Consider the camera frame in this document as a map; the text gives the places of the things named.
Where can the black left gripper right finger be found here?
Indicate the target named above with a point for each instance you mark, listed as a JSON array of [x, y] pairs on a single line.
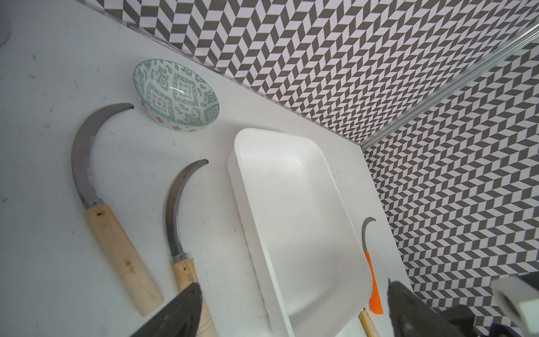
[[411, 317]]

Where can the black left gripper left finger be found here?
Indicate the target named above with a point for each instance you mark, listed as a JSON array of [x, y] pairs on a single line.
[[181, 317]]

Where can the wooden handle sickle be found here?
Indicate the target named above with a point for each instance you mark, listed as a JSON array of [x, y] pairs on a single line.
[[367, 323], [183, 266], [132, 272]]

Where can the white plastic storage box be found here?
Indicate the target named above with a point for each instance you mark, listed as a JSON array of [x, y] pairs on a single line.
[[312, 273]]

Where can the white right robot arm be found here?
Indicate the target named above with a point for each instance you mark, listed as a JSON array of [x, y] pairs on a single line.
[[517, 297]]

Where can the green patterned ceramic bowl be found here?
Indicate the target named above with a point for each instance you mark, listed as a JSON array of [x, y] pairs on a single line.
[[174, 96]]

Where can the chrome mug tree stand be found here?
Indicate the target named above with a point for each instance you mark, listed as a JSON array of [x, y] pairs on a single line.
[[5, 23]]

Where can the aluminium right corner post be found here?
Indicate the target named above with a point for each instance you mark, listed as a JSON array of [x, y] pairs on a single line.
[[457, 83]]

